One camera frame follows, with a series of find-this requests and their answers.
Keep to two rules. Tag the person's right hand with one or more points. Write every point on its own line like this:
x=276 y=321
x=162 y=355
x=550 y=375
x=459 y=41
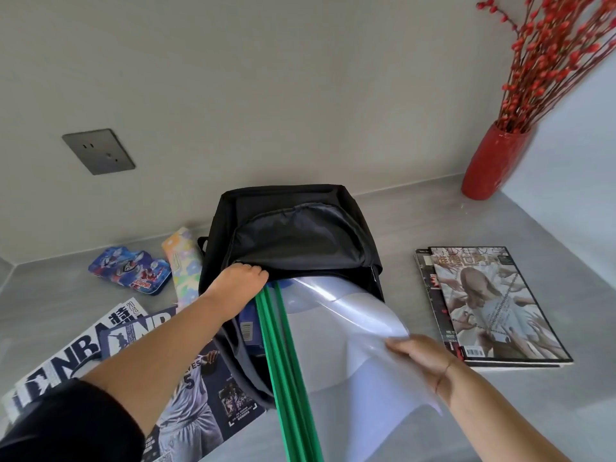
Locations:
x=423 y=356

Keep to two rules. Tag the person's left hand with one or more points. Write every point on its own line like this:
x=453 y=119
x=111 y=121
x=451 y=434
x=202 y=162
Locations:
x=236 y=293

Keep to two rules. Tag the blue folder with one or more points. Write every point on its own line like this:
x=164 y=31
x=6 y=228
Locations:
x=248 y=331

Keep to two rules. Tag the pastel colourful pencil pouch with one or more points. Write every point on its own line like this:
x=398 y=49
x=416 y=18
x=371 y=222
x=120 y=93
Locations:
x=185 y=269

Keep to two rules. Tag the black backpack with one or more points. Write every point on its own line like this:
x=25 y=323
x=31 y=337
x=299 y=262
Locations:
x=298 y=235

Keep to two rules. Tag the dark blue basketball magazine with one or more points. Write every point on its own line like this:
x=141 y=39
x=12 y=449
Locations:
x=231 y=394

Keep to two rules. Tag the blue cartoon pencil tin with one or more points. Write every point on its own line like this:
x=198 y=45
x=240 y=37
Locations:
x=130 y=271

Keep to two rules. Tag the white basketball magazine red numeral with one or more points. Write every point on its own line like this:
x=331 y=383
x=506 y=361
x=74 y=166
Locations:
x=62 y=356

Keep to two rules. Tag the person's right forearm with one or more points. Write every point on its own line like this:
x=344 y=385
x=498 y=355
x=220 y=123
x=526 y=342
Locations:
x=495 y=423

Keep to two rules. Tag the person's left forearm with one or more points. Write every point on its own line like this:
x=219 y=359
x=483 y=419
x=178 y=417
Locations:
x=159 y=360

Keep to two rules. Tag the person's black top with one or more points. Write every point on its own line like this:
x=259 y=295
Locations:
x=67 y=423

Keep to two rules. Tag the red vase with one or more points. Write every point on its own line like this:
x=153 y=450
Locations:
x=493 y=163

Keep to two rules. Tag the red berry branches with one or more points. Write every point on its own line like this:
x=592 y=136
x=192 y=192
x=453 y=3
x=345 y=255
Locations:
x=548 y=62

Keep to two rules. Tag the grey wall socket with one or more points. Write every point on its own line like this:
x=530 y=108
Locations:
x=98 y=152

